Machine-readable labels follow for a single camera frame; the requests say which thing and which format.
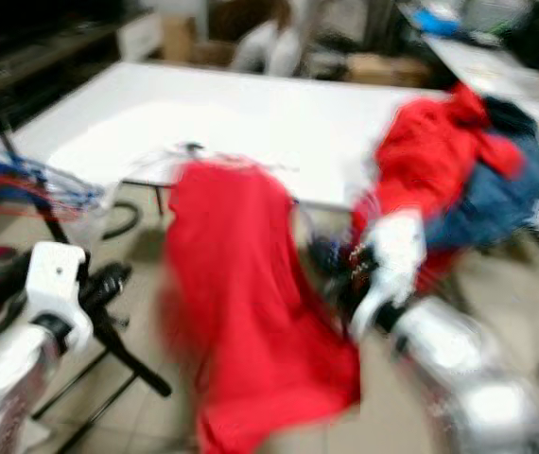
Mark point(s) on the red shirt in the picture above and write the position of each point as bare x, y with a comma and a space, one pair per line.
260, 312

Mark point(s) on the large red jacket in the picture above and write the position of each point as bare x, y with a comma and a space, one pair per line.
430, 151

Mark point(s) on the blue denim jacket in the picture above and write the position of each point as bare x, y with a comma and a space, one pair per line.
487, 203

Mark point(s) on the white table with black legs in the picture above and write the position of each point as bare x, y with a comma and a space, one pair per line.
260, 104

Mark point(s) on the brown cardboard box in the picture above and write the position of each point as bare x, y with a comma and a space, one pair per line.
180, 38
388, 71

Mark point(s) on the grey white pillow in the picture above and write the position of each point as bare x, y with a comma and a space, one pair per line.
286, 52
252, 47

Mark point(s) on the dark TV stand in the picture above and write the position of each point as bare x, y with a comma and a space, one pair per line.
24, 57

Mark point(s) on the long white desk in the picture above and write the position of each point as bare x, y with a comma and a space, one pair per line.
487, 71

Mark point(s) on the white drawer cabinet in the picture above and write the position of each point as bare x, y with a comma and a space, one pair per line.
139, 36

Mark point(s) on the blue plastic bag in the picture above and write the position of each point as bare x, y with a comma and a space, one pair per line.
438, 21

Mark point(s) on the black bag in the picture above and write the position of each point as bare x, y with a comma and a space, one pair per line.
534, 33

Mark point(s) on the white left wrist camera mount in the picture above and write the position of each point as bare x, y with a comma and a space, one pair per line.
57, 274

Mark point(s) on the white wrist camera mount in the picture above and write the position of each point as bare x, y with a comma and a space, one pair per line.
57, 274
397, 251

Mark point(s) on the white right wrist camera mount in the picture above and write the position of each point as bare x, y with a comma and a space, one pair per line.
397, 251

